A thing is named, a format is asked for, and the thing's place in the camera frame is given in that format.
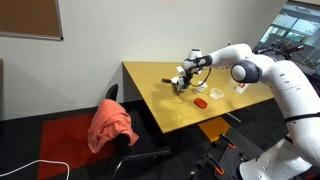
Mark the clear plastic container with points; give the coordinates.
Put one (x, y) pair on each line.
(216, 94)

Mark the orange cloth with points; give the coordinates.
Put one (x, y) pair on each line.
(110, 125)

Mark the white cup with red print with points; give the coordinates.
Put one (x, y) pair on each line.
(241, 87)

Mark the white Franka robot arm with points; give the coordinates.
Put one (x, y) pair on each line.
(283, 86)

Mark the orange box under table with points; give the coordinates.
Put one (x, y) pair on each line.
(213, 128)

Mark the red flat oval object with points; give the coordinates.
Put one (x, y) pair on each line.
(200, 103)

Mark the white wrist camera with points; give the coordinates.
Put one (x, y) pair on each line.
(180, 70)

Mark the black office chair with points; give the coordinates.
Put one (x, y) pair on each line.
(143, 146)

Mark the metal rod at table edge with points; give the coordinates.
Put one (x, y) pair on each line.
(232, 117)

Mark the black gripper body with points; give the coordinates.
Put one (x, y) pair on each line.
(189, 74)

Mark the black perforated base board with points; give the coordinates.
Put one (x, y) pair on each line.
(233, 156)

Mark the cork pin board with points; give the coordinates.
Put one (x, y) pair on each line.
(28, 16)

